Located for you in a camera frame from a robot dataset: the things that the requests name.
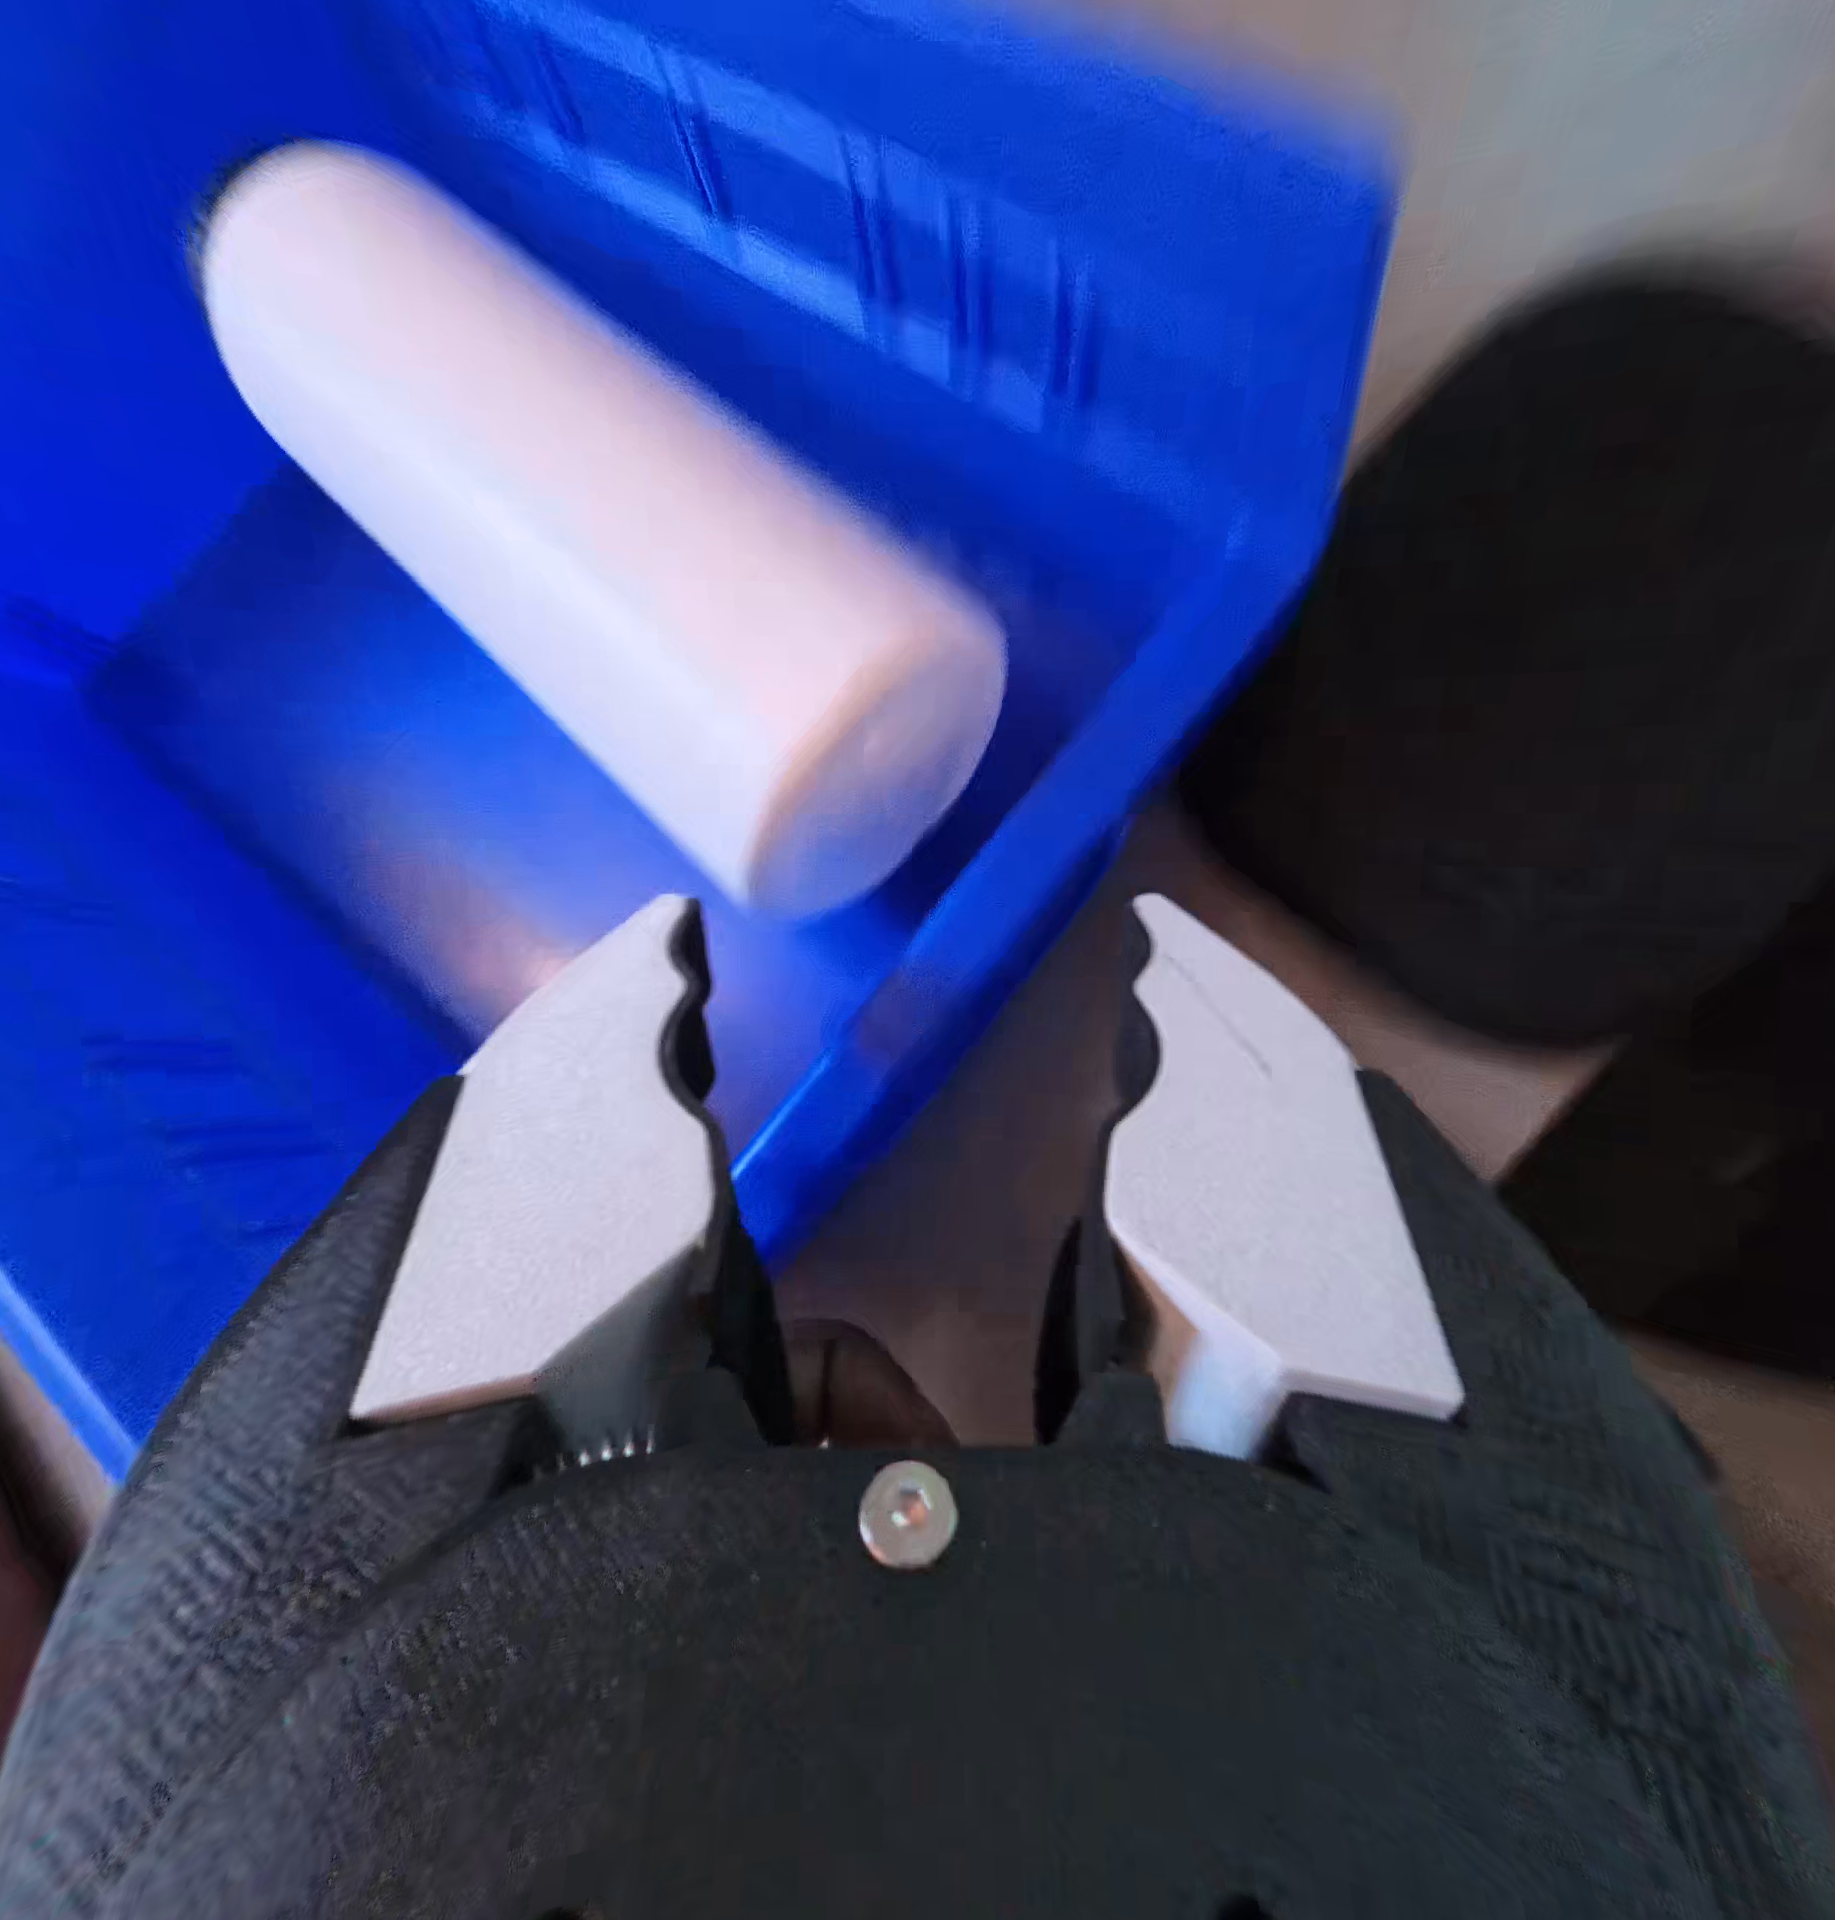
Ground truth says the black mesh chair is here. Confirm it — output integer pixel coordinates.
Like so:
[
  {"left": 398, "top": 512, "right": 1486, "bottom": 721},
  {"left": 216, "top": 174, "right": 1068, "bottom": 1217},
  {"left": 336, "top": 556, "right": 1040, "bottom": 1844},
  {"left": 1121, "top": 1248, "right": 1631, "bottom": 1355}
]
[{"left": 1180, "top": 277, "right": 1835, "bottom": 1390}]

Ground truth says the white plastic bottle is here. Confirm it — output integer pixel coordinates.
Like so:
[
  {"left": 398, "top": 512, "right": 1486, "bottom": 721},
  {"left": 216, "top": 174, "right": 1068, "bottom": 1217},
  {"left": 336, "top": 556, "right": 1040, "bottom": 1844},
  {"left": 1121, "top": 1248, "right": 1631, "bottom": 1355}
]
[{"left": 197, "top": 143, "right": 1009, "bottom": 920}]

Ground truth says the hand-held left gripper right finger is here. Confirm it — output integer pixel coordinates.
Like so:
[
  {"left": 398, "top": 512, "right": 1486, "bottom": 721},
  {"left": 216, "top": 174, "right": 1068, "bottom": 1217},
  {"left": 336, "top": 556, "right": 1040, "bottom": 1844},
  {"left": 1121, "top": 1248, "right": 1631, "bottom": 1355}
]
[{"left": 1085, "top": 894, "right": 1465, "bottom": 1459}]

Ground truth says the person's left hand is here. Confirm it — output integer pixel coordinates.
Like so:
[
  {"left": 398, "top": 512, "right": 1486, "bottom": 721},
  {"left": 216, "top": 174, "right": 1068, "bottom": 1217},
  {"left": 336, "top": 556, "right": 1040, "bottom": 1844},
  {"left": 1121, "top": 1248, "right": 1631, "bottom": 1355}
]
[{"left": 786, "top": 1320, "right": 956, "bottom": 1449}]

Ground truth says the blue plastic bin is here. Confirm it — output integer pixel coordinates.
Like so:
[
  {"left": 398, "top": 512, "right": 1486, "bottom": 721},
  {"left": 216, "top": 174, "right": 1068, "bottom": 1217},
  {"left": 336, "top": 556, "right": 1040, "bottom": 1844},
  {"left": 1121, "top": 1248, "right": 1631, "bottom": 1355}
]
[{"left": 0, "top": 0, "right": 1405, "bottom": 1488}]

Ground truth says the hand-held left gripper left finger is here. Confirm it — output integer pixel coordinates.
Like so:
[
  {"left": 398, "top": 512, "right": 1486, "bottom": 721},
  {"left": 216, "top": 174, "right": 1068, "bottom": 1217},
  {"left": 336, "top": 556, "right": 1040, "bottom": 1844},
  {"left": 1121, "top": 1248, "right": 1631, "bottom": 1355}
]
[{"left": 350, "top": 894, "right": 755, "bottom": 1428}]

